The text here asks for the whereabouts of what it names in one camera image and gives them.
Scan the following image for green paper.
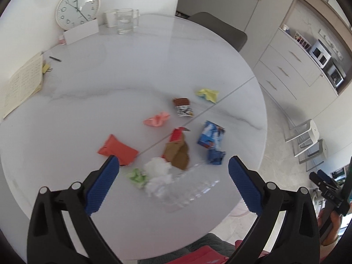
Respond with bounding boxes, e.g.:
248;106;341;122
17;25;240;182
126;168;149;189

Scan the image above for white tissue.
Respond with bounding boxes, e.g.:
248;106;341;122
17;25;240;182
143;157;172;197

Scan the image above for person's right hand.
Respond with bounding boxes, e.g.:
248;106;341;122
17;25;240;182
320;210;342;246

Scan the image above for grey step stool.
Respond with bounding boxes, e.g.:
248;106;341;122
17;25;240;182
298;139;328;172

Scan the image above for white step stool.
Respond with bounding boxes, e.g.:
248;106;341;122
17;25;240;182
285;119;320;157

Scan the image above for person's grey trouser legs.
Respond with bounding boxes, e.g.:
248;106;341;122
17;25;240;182
137;232;238;264

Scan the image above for red floral jacket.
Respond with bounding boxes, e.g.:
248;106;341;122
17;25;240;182
165;238;276;264

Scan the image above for silver microwave oven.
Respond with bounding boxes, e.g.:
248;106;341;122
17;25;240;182
326;58;346;89

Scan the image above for white drawer cabinet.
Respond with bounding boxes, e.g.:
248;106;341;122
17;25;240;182
254;29;337;111

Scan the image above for blue crumpled paper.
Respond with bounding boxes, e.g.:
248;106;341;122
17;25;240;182
206;149;226;166

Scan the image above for orange red packet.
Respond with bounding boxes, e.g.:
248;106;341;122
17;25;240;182
97;134;138;166

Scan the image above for blue white printed carton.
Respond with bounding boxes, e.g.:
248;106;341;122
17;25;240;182
198;120;225;151

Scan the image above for white toaster oven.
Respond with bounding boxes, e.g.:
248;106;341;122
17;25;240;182
309;39;332;69

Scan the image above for clear plastic bag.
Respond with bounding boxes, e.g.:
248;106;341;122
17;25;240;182
154;162;220;213

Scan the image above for yellow crumpled paper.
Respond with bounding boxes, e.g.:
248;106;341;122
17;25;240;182
196;88;219;104

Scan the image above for brown torn paper bag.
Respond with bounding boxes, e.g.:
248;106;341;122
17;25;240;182
162;127;190;171

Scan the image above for beige paper notebook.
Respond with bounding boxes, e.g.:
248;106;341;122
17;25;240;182
1;52;43;119

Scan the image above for brown white snack wrapper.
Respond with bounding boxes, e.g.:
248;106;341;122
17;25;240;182
172;98;194;117

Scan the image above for pink crumpled paper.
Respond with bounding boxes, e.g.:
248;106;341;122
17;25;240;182
143;112;170;128

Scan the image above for grey upholstered chair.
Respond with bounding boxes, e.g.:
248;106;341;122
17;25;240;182
188;12;248;52

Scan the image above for yellow sticky notes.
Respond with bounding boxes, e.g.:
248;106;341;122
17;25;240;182
42;60;53;75

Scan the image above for clear glass cup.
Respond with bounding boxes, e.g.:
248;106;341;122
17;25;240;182
116;8;134;34

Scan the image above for round white wall clock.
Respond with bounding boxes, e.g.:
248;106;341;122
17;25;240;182
55;0;100;30

